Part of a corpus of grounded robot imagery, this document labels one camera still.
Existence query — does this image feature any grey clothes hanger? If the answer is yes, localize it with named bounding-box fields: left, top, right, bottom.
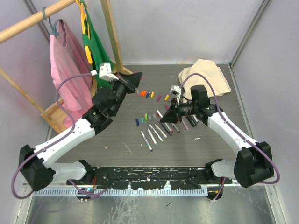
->
left=42, top=6, right=65, bottom=38

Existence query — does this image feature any yellow clothes hanger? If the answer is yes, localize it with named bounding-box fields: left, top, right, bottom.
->
left=75, top=0, right=93, bottom=64

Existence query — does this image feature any white grey marker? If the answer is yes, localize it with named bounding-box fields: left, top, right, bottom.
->
left=154, top=124, right=167, bottom=139

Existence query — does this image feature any green shirt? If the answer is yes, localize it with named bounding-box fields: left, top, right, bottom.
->
left=81, top=6, right=115, bottom=88

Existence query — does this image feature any pink pen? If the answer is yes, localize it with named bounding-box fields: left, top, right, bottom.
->
left=182, top=119, right=189, bottom=131

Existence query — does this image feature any orange highlighter cap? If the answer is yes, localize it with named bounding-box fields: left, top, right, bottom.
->
left=140, top=91, right=146, bottom=97

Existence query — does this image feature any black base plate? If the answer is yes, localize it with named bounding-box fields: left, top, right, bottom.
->
left=74, top=167, right=224, bottom=190

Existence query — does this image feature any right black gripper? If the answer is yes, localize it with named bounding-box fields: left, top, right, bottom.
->
left=160, top=98, right=198, bottom=124

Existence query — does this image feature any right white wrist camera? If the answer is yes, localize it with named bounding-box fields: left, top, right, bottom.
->
left=170, top=85, right=182, bottom=104

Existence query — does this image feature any dark purple marker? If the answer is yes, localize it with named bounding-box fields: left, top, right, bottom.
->
left=158, top=121, right=172, bottom=136

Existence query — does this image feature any beige cloth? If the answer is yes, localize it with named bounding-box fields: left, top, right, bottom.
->
left=178, top=59, right=231, bottom=99

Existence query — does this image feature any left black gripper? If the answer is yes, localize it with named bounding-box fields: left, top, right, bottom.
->
left=107, top=72, right=141, bottom=116

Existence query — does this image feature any wooden clothes rack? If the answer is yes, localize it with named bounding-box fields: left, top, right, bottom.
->
left=0, top=0, right=131, bottom=133

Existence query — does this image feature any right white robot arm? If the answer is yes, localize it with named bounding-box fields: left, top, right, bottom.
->
left=160, top=85, right=274, bottom=188

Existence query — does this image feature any slotted cable duct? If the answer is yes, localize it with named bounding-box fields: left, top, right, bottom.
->
left=33, top=187, right=208, bottom=197

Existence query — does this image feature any orange black highlighter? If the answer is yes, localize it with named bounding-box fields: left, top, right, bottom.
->
left=186, top=115, right=197, bottom=127

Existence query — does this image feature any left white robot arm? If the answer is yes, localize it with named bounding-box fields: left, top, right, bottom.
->
left=19, top=72, right=142, bottom=191

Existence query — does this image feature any pink shirt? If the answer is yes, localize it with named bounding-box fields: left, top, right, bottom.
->
left=50, top=20, right=92, bottom=121

